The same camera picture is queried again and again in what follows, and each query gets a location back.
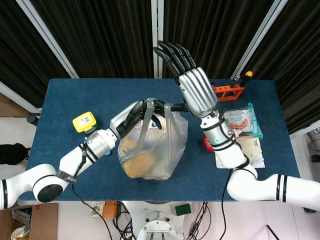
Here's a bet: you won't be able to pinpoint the teal snack package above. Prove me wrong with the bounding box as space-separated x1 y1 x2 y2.
221 102 265 140

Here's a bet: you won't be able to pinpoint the orange tool rack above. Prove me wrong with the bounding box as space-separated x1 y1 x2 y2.
212 85 245 102

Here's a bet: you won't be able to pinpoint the white frame rail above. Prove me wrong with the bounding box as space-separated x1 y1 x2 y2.
289 122 320 138
0 81 43 114

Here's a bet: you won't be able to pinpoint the white frame post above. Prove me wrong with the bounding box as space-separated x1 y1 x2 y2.
15 0 80 79
150 0 165 79
230 0 289 80

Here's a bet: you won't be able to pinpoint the beige flatbread package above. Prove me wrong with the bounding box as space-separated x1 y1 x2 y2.
215 136 263 169

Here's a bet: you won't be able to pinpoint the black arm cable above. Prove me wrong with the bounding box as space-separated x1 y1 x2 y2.
71 184 112 240
221 167 235 240

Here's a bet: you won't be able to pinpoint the white printed card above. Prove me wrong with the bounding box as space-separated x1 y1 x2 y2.
90 201 106 216

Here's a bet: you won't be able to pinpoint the black curtain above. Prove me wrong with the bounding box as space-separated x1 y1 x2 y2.
0 0 71 108
162 0 275 80
246 0 320 128
31 0 154 79

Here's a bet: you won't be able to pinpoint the orange box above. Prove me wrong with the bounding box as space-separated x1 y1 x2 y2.
101 201 119 221

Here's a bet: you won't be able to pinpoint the black rod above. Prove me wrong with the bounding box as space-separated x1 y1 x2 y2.
266 224 280 240

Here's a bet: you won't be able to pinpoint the blue felt table cover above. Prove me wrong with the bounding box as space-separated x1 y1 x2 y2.
18 78 301 203

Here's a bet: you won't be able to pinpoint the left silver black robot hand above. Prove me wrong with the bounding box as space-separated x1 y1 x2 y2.
109 99 173 139

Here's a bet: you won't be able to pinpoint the green block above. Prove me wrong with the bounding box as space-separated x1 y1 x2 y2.
174 203 192 217

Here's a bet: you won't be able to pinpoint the brown cardboard box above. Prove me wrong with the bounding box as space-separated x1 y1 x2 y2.
0 202 59 240

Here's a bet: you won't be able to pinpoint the black cable bundle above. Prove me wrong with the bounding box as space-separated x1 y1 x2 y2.
188 201 213 240
112 202 137 240

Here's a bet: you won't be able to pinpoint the red ketchup bottle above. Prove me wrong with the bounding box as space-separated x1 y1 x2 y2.
201 136 216 153

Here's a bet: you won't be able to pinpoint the white paper sheets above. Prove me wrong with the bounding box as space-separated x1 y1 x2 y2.
249 149 266 169

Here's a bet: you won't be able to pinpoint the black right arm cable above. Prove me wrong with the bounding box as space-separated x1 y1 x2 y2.
221 167 235 240

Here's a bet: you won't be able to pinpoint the yellow plastic box with label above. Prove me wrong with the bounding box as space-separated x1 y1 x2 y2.
72 111 98 135

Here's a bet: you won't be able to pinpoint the blue hand clapper green handle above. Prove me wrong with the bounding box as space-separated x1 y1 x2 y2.
83 136 112 156

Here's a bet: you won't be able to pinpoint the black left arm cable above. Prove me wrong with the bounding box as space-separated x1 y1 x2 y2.
71 184 112 240

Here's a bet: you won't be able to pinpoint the brown cardboard sheet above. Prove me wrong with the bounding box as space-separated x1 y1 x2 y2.
0 92 29 118

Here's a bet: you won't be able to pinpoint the black cloth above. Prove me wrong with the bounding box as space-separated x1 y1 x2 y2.
0 142 32 165

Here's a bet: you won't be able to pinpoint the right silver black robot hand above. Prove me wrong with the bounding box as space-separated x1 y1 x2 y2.
153 40 219 119

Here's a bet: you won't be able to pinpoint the screwdriver with orange cap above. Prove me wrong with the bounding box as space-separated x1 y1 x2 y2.
240 70 254 88

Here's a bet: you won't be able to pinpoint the black grey tool handle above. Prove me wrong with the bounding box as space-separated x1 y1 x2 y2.
230 74 241 88

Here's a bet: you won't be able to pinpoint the brown bread piece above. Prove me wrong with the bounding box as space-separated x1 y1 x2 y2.
123 138 156 178

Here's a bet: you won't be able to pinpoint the clear plastic bag with groceries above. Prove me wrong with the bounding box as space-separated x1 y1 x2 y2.
117 96 189 181

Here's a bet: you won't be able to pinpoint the white silver robot base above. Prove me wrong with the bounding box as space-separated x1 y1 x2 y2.
122 201 201 240

